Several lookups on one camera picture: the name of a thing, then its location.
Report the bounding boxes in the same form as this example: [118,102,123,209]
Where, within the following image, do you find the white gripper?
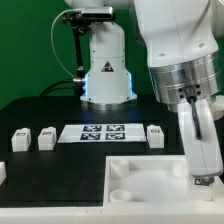
[178,99,223,185]

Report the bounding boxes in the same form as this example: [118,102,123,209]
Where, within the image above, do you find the white square tabletop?
[103,155,224,206]

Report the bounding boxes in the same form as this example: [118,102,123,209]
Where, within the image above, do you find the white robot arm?
[65,0,223,179]

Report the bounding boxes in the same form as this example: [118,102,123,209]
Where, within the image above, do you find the white sheet with AprilTags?
[58,124,146,143]

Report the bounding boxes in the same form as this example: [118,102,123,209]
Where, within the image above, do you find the white block left edge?
[0,162,6,185]

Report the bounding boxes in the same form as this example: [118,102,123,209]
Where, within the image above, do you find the white obstacle wall fence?
[0,202,224,224]

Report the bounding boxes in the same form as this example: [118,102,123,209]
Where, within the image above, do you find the black cables at base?
[39,79,83,98]

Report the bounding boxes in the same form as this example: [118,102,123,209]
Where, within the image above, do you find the black camera on stand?
[61,7,116,98]

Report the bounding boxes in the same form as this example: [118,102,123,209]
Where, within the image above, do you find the grey camera cable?
[50,8,83,79]

